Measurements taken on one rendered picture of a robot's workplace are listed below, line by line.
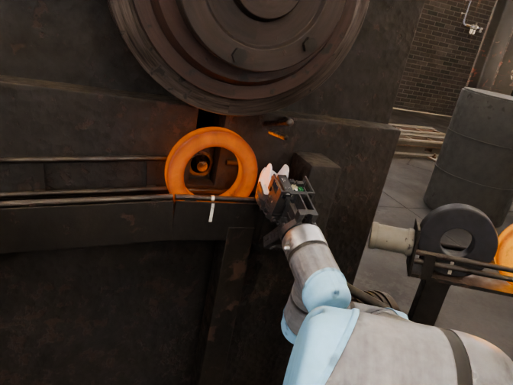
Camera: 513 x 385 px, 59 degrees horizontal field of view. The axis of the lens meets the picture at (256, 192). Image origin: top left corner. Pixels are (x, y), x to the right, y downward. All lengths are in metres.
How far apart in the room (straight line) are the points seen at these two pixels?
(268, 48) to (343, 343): 0.50
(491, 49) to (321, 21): 4.47
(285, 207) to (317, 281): 0.18
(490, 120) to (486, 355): 2.96
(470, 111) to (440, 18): 5.69
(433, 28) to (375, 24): 7.84
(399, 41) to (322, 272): 0.64
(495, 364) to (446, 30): 8.77
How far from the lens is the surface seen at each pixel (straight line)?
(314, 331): 0.42
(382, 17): 1.15
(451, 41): 9.27
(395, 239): 1.02
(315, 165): 0.96
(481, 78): 5.22
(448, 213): 1.01
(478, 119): 3.41
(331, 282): 0.73
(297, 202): 0.84
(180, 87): 0.83
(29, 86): 0.92
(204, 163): 1.00
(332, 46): 0.89
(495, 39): 5.22
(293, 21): 0.79
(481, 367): 0.46
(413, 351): 0.44
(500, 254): 1.06
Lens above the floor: 1.06
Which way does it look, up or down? 21 degrees down
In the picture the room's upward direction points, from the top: 12 degrees clockwise
